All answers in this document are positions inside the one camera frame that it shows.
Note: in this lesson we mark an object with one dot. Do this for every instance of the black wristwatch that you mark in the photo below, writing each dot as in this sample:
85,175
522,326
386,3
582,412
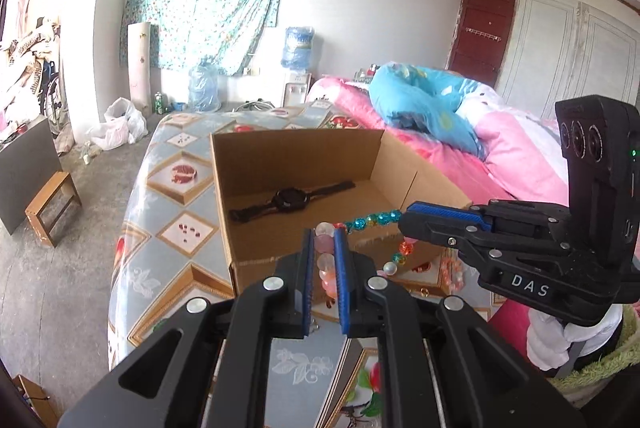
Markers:
289,198

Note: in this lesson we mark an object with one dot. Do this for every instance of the narrow white board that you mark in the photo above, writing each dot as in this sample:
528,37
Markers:
139,63

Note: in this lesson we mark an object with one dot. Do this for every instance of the white water dispenser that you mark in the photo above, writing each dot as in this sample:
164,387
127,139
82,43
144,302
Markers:
295,93

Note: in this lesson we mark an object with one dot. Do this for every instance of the floral teal curtain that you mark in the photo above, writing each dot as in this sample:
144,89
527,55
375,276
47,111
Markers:
200,8

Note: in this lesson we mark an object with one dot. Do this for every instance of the white wardrobe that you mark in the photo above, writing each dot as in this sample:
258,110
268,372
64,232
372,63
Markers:
550,48

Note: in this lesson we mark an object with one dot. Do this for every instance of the red-brown door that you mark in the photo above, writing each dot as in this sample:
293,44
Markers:
480,33

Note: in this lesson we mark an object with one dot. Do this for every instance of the pile of clutter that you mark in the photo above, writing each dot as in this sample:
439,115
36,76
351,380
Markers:
25,58

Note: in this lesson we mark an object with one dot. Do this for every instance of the pink blanket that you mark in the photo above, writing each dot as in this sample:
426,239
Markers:
520,148

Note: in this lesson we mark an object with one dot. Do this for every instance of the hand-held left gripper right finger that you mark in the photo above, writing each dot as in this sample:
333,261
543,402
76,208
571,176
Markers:
341,288

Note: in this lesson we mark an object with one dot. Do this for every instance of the fruit printed bed sheet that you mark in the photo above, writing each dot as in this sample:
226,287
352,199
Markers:
165,208

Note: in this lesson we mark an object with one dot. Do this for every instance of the green drink bottle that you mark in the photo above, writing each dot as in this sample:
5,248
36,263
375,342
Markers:
158,104

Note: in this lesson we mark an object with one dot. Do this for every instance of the white plastic bag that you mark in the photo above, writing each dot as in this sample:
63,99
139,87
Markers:
120,123

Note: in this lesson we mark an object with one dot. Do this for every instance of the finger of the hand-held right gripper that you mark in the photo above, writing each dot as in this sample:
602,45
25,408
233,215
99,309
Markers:
430,228
440,208

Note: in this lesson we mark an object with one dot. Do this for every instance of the blue water jug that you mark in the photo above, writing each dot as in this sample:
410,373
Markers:
202,88
297,48

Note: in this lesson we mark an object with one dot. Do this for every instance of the brown cardboard box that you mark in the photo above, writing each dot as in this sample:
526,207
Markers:
300,158

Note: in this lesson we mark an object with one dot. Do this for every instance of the person's right hand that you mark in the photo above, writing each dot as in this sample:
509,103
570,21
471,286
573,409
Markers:
550,338

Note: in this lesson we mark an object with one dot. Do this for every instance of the dark grey cabinet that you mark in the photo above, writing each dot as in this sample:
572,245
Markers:
25,168

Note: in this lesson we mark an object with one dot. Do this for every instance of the green fluffy mat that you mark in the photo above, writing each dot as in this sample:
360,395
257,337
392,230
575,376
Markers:
590,378

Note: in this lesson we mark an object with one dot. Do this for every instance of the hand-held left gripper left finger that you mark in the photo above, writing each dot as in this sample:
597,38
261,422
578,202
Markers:
309,288

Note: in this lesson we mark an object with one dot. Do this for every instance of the blue printed quilt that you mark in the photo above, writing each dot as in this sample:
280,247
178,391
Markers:
415,103

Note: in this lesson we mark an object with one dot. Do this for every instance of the small wooden stool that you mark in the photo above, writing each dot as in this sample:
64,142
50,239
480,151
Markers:
50,188

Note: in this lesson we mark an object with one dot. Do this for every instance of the reddish brown box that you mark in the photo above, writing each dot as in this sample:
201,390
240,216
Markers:
35,400

